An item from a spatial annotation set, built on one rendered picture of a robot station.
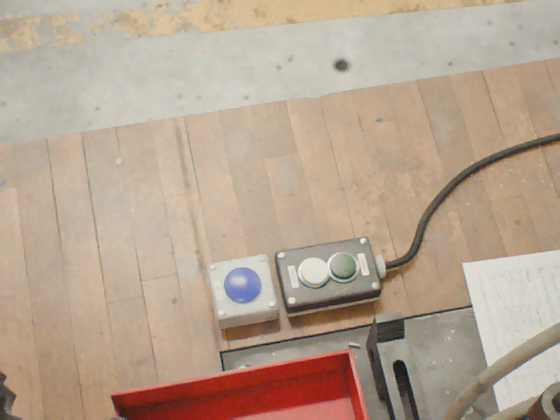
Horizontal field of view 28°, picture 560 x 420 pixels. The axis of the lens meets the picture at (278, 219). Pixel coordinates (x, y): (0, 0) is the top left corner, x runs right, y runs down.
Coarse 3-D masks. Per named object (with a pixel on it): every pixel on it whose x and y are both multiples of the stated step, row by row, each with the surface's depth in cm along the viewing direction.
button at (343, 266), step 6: (336, 258) 122; (342, 258) 122; (348, 258) 122; (330, 264) 122; (336, 264) 122; (342, 264) 122; (348, 264) 122; (354, 264) 122; (336, 270) 121; (342, 270) 122; (348, 270) 122; (354, 270) 122; (336, 276) 121; (342, 276) 121; (348, 276) 121
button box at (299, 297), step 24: (528, 144) 132; (360, 240) 124; (288, 264) 122; (360, 264) 123; (384, 264) 124; (288, 288) 121; (312, 288) 121; (336, 288) 121; (360, 288) 122; (288, 312) 122
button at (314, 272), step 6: (306, 264) 122; (312, 264) 122; (318, 264) 122; (324, 264) 122; (306, 270) 121; (312, 270) 121; (318, 270) 121; (324, 270) 121; (306, 276) 121; (312, 276) 121; (318, 276) 121; (324, 276) 121; (306, 282) 121; (312, 282) 121; (318, 282) 121
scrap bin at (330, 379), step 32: (352, 352) 115; (160, 384) 113; (192, 384) 114; (224, 384) 116; (256, 384) 119; (288, 384) 119; (320, 384) 119; (352, 384) 116; (128, 416) 117; (160, 416) 117; (192, 416) 117; (224, 416) 117; (256, 416) 118; (288, 416) 118; (320, 416) 118; (352, 416) 118
